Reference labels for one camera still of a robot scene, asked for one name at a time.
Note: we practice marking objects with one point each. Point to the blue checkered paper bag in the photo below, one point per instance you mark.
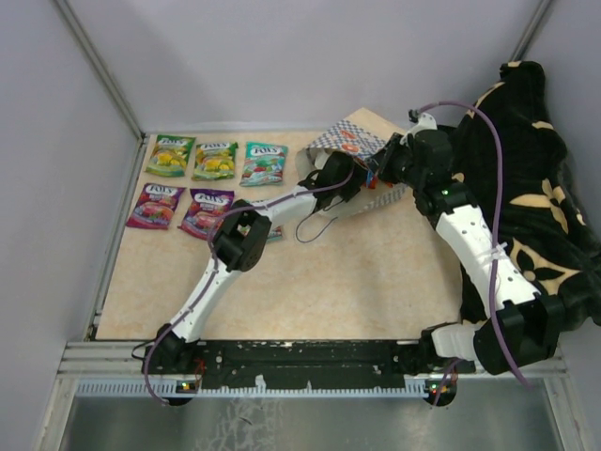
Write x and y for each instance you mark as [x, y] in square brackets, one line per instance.
[361, 135]

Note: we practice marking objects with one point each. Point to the green snack packet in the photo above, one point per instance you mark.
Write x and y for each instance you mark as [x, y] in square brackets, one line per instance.
[214, 161]
[170, 155]

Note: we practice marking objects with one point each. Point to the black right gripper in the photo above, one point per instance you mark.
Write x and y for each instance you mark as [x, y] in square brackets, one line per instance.
[381, 161]

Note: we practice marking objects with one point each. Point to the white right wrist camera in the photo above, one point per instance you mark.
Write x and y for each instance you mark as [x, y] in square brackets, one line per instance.
[420, 122]

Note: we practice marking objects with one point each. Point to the purple snack packet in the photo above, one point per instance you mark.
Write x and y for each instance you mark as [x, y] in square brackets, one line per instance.
[206, 207]
[155, 207]

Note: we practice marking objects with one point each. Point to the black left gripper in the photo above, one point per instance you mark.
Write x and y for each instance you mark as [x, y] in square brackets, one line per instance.
[359, 175]

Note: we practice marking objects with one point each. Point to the teal snack packet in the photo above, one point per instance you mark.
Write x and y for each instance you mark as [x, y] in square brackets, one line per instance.
[264, 164]
[275, 234]

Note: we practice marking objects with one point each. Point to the black floral blanket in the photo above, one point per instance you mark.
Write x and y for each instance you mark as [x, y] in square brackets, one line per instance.
[525, 161]

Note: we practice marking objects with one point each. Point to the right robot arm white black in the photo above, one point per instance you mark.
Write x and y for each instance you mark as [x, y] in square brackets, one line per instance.
[522, 325]

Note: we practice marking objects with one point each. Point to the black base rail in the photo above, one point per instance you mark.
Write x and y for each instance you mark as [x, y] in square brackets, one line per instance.
[329, 364]

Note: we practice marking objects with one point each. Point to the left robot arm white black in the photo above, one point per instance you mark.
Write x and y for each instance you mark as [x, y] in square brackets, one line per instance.
[236, 244]

